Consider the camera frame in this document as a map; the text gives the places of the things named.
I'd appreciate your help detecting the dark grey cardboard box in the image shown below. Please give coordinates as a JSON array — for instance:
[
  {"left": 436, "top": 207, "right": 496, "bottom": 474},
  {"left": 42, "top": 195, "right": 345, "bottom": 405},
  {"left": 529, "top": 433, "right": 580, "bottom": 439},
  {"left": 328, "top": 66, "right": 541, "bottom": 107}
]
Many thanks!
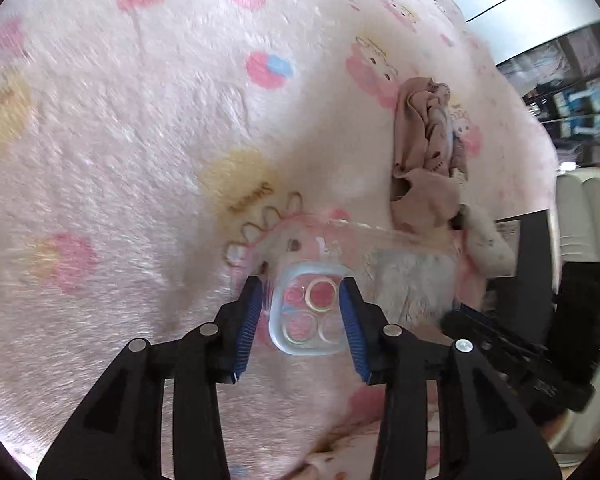
[{"left": 486, "top": 209, "right": 562, "bottom": 333}]

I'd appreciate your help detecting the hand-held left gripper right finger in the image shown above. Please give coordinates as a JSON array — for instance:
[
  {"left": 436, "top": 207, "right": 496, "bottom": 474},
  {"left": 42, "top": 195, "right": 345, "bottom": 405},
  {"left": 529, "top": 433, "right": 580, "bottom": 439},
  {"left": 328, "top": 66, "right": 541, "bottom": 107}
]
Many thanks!
[{"left": 337, "top": 276, "right": 563, "bottom": 480}]

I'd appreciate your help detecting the pink printed fleece blanket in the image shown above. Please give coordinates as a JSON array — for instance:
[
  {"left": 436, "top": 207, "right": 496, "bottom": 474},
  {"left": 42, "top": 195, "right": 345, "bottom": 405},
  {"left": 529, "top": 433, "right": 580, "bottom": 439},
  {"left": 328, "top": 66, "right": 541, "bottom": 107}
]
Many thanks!
[{"left": 0, "top": 0, "right": 561, "bottom": 480}]

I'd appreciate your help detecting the dark cluttered shelf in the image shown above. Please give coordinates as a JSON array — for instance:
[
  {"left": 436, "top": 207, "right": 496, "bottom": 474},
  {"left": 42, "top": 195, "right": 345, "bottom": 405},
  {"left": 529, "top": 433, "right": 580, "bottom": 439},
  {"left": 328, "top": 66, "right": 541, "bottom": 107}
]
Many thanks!
[{"left": 495, "top": 22, "right": 600, "bottom": 166}]

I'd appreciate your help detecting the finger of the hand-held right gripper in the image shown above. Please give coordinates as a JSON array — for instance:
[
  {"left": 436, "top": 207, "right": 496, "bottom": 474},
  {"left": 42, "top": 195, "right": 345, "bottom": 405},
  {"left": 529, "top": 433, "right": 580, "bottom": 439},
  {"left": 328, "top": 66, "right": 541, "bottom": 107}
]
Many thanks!
[{"left": 440, "top": 309, "right": 597, "bottom": 413}]

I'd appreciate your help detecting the clear phone case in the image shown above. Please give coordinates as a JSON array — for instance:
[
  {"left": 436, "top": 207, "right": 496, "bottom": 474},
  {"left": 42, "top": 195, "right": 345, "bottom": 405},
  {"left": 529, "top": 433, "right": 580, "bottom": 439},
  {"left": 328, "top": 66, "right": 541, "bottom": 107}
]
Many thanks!
[{"left": 257, "top": 217, "right": 463, "bottom": 358}]

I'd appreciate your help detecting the beige spotted garment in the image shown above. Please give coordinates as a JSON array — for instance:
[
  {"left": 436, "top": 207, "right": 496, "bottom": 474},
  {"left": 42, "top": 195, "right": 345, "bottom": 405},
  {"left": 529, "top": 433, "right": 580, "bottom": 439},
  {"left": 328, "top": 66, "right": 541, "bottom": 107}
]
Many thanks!
[{"left": 389, "top": 76, "right": 468, "bottom": 233}]

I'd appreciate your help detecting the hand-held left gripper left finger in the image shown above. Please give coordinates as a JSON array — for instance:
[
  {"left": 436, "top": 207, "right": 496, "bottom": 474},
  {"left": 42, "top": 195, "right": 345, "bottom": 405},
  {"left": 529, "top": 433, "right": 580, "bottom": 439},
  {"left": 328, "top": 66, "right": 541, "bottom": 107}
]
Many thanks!
[{"left": 37, "top": 275, "right": 266, "bottom": 480}]

